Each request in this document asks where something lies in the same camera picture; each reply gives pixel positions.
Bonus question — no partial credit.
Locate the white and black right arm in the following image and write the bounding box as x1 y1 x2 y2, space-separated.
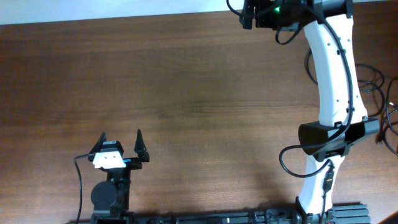
238 0 379 223

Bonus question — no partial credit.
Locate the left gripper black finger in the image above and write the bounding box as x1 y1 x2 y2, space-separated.
134 129 150 162
89 132 106 154

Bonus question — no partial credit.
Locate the black cable bundle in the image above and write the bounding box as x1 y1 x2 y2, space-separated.
303 48 386 118

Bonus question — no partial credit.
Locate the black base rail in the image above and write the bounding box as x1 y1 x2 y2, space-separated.
79 203 371 224

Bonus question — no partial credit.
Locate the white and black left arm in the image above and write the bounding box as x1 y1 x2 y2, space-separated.
88 130 150 223

